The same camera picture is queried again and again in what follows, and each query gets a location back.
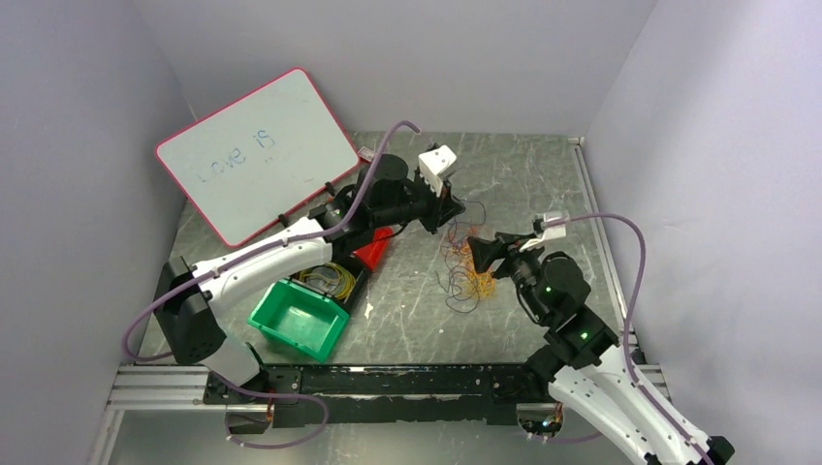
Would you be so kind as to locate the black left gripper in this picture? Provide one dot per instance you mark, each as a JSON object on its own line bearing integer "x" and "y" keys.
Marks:
{"x": 443, "y": 208}

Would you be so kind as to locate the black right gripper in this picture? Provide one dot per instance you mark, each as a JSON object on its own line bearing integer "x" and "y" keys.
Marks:
{"x": 486, "y": 251}

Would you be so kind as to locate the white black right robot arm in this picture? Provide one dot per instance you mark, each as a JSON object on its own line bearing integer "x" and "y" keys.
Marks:
{"x": 583, "y": 364}

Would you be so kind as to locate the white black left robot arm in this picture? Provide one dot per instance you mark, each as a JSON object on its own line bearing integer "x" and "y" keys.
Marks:
{"x": 385, "y": 194}

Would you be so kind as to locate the red plastic bin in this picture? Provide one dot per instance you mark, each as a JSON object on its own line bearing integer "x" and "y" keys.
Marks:
{"x": 372, "y": 253}

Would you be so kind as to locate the small red white box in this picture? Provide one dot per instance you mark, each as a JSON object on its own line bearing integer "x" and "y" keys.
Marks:
{"x": 366, "y": 154}

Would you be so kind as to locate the black plastic bin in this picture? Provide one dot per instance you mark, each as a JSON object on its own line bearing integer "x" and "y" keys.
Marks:
{"x": 343, "y": 281}

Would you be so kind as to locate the green plastic bin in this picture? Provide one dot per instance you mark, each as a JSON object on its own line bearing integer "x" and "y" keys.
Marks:
{"x": 301, "y": 318}

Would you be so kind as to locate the pink framed whiteboard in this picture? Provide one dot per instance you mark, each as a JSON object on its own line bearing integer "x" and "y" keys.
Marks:
{"x": 259, "y": 157}

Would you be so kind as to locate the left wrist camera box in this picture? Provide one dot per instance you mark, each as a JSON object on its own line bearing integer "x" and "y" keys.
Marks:
{"x": 436, "y": 166}

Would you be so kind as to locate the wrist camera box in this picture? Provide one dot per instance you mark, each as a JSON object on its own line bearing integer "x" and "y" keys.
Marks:
{"x": 436, "y": 166}
{"x": 547, "y": 227}

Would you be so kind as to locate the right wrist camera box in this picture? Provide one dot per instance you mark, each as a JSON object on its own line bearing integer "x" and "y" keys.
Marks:
{"x": 547, "y": 227}

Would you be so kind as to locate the aluminium table edge rail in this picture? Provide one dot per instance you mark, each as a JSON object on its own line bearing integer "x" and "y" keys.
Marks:
{"x": 619, "y": 296}

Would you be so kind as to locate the black base frame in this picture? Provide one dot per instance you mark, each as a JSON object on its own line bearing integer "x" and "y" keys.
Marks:
{"x": 496, "y": 394}

